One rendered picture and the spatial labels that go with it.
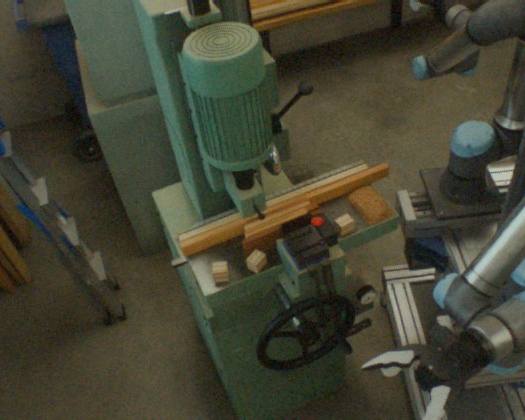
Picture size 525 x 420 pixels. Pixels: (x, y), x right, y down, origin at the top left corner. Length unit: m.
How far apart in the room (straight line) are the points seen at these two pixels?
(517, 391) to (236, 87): 1.47
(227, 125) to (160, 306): 1.51
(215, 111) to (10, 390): 1.77
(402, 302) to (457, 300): 1.11
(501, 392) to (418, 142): 1.64
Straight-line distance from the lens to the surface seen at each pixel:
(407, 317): 2.28
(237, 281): 1.55
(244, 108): 1.29
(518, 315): 1.09
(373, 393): 2.36
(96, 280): 2.49
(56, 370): 2.68
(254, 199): 1.52
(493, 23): 1.55
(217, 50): 1.25
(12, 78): 3.90
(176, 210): 1.91
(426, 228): 1.90
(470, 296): 1.20
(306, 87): 1.27
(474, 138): 1.74
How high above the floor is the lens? 2.12
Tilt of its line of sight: 46 degrees down
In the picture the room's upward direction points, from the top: 8 degrees counter-clockwise
